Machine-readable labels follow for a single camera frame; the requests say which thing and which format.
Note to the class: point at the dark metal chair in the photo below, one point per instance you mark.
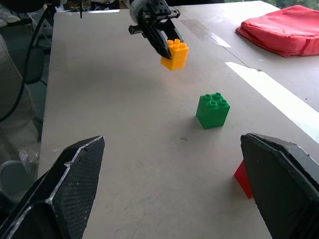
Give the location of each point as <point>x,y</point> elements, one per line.
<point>37,57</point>

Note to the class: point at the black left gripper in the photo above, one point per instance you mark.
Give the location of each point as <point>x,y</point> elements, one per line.
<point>157,12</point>

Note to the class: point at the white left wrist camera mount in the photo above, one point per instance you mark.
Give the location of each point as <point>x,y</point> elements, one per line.
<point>135,11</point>

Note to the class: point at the thin black hanging tie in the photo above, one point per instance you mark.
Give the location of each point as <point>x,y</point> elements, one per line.
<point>81,8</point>

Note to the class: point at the red folded cloth bag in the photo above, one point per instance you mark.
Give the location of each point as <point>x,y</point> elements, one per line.
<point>284,31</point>

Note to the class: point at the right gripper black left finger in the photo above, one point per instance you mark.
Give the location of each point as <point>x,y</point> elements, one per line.
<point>72,184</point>

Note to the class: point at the red toy brick cube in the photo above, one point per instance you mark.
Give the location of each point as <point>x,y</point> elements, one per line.
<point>243,178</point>

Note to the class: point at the green toy brick cube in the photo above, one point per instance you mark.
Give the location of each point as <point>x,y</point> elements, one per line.
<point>211,114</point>

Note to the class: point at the orange toy brick cube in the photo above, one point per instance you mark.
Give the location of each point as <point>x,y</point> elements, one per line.
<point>177,56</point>

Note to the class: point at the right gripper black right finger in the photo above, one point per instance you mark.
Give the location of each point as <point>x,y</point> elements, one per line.
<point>279,184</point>

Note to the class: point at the crumpled clear plastic bag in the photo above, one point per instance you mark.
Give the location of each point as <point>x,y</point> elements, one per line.
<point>30,156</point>

